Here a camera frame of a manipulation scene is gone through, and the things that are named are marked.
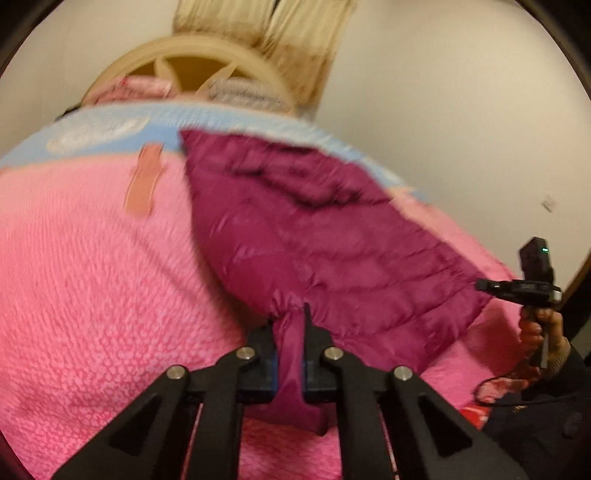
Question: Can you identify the person's right hand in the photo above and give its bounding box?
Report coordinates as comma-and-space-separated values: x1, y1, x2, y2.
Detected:
518, 307, 571, 361

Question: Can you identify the beige curtain left panel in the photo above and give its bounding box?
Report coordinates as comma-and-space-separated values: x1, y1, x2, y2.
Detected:
172, 0, 276, 46

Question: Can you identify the beige curtain right panel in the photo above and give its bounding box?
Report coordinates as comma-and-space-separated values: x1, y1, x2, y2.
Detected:
260, 0, 358, 107

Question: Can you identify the cream wooden headboard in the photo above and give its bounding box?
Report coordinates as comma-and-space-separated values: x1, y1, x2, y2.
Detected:
82, 34, 297, 117

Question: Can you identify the magenta puffer jacket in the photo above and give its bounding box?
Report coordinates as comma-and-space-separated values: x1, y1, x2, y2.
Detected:
180, 129, 489, 434

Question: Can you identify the pink and blue bedspread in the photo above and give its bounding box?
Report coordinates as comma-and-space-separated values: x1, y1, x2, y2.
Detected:
1, 102, 512, 479

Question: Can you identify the folded pink floral blanket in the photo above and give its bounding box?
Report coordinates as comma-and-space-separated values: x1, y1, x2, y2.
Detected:
81, 75, 179, 107

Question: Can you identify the black object beside bed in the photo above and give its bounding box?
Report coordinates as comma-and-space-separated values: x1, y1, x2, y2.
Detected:
54, 104, 81, 122

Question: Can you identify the striped pillow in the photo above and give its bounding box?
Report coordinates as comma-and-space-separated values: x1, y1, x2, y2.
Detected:
207, 77, 291, 112

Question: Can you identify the black camera box green light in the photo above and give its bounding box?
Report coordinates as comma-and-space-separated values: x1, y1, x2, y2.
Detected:
519, 237, 555, 284

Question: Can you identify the beige curtain panel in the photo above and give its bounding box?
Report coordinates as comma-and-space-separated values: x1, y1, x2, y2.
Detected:
260, 0, 358, 107
172, 0, 276, 46

